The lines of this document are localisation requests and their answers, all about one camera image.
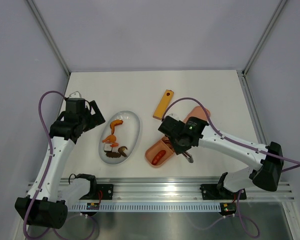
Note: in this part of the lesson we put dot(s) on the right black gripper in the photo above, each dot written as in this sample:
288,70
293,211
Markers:
180,149

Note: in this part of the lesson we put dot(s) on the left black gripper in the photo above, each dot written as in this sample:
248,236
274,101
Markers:
96,119

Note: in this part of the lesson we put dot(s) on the pink lunch box lid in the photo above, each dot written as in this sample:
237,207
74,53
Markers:
197,112

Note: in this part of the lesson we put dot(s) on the red sausage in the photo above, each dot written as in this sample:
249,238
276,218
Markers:
158,157

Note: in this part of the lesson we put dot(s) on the brown sea cucumber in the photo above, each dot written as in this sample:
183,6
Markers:
111,154

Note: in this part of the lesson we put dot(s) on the metal food tongs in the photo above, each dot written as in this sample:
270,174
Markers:
189,157

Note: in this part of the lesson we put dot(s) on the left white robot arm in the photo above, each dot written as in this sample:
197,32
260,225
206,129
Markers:
44,205

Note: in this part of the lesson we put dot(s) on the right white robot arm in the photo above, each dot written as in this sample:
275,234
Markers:
264,163

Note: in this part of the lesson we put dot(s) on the yellow rectangular box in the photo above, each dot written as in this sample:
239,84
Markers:
163,104

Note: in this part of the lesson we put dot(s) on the pink lunch box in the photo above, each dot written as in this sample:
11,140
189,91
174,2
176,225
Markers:
154,149

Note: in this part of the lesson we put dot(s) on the white black sushi block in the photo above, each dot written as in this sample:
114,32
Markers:
107,147

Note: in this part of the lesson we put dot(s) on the red shrimp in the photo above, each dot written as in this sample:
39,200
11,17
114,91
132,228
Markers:
114,144

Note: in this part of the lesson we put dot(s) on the white oval plate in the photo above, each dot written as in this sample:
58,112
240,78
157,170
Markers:
127,134

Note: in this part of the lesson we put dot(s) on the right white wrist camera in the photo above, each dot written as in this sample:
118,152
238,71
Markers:
174,116

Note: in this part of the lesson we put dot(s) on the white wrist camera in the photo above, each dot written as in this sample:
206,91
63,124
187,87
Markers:
174,116
75,95

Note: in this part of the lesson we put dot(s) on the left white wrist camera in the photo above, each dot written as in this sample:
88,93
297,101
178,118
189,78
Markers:
75,95

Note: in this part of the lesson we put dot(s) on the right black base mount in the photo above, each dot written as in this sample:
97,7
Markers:
214,191

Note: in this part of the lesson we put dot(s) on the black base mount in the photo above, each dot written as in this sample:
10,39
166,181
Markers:
214,191
104,192

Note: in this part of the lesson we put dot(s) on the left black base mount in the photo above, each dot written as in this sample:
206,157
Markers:
104,192

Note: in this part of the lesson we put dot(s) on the right aluminium frame post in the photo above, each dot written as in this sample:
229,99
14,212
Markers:
265,35

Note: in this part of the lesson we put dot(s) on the aluminium frame post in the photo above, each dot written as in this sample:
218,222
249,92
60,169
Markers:
38,17
265,35

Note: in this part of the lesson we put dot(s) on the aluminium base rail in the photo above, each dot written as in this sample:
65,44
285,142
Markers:
183,189

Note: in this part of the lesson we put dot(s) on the white slotted cable duct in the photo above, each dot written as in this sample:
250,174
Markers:
144,207

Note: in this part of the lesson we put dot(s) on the left aluminium frame post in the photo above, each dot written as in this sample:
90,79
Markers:
38,17

